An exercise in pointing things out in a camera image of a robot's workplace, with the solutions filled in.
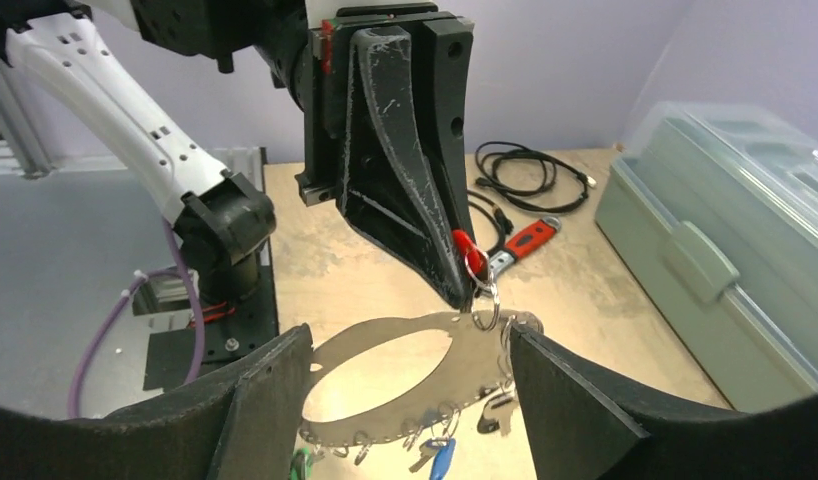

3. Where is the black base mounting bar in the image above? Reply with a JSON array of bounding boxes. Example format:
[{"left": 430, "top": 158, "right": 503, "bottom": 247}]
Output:
[{"left": 143, "top": 245, "right": 279, "bottom": 391}]

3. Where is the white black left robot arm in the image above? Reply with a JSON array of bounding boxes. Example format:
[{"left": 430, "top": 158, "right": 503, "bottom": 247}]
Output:
[{"left": 0, "top": 1, "right": 478, "bottom": 310}]

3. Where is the key with black head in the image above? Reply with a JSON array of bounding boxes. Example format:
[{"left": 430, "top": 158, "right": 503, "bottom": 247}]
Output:
[{"left": 476, "top": 390, "right": 519, "bottom": 437}]

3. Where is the key with red tag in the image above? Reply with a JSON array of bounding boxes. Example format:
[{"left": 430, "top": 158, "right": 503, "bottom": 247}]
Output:
[{"left": 452, "top": 229, "right": 488, "bottom": 282}]

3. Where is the green plastic toolbox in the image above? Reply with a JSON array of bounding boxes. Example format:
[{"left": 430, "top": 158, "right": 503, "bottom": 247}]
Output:
[{"left": 595, "top": 102, "right": 818, "bottom": 411}]

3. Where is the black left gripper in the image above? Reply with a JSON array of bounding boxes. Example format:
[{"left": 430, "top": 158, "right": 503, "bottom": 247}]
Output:
[{"left": 296, "top": 3, "right": 475, "bottom": 310}]

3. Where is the key with blue tag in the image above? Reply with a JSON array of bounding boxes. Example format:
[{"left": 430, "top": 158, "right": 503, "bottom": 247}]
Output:
[{"left": 408, "top": 437, "right": 457, "bottom": 480}]

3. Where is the red handled adjustable wrench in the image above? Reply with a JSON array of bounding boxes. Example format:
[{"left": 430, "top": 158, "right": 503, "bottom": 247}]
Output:
[{"left": 489, "top": 216, "right": 562, "bottom": 278}]

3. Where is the key with green tag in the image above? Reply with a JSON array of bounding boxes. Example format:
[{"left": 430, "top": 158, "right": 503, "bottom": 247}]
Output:
[{"left": 288, "top": 447, "right": 316, "bottom": 480}]

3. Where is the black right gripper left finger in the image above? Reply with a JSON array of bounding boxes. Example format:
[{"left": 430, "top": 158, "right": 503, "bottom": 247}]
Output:
[{"left": 0, "top": 325, "right": 313, "bottom": 479}]

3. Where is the coiled black cable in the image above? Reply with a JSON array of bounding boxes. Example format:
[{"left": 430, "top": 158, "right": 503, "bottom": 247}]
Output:
[{"left": 473, "top": 140, "right": 597, "bottom": 215}]

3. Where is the aluminium frame rail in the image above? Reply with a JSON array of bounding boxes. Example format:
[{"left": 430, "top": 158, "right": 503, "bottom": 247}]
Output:
[{"left": 0, "top": 59, "right": 53, "bottom": 178}]

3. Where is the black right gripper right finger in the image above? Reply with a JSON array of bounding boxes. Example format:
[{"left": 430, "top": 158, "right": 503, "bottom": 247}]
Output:
[{"left": 510, "top": 325, "right": 818, "bottom": 479}]

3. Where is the black usb cable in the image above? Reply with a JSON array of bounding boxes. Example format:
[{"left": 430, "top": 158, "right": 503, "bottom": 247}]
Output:
[{"left": 467, "top": 188, "right": 515, "bottom": 256}]

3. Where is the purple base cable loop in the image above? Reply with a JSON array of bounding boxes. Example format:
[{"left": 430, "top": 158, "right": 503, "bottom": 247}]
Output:
[{"left": 65, "top": 218, "right": 206, "bottom": 420}]

